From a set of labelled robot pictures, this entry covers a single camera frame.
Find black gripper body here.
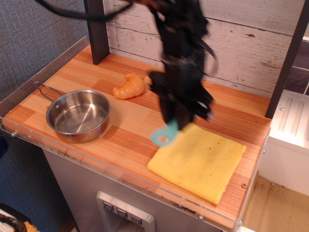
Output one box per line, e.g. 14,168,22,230
149,57,213,120

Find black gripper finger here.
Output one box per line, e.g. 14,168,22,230
176,106,195,131
159,97,177,124

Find blue brush white bristles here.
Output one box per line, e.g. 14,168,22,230
151,119,178,147

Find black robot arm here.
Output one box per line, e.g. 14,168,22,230
138,0,215,130

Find orange toy croissant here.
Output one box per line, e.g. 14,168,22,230
112,73,144,100

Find yellow cloth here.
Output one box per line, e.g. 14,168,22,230
147,123,246,205

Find stainless steel pan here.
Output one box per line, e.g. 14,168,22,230
33,81,111,144

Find clear acrylic edge guard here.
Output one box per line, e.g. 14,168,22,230
2,110,271,232

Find grey toy fridge cabinet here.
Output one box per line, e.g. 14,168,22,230
43,149,219,232

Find ice dispenser button panel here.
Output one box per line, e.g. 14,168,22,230
96,190,155,232

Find orange toy on floor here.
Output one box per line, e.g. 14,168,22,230
24,221,38,232

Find dark left shelf post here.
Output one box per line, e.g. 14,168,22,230
84,0,110,65

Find dark shelf post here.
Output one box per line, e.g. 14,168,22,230
84,0,110,65
265,0,309,119

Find dark right shelf post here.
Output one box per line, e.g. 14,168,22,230
265,0,309,119

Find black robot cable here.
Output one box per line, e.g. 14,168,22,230
35,0,133,22

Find grey metal wall rail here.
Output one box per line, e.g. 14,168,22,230
0,36,89,117

